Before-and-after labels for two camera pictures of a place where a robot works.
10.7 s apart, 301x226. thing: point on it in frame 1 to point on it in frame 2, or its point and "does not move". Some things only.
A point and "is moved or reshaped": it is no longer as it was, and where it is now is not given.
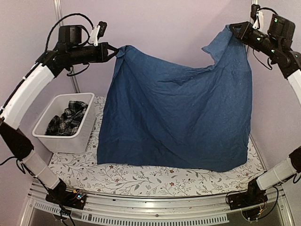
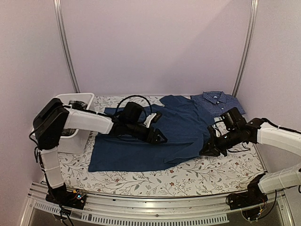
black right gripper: x=243 y=35 to x=214 y=150
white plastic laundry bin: x=77 y=143 does not move
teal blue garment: x=155 y=111 is moved or reshaped
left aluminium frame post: x=58 y=7 does not move
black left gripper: x=103 y=56 to x=153 y=140
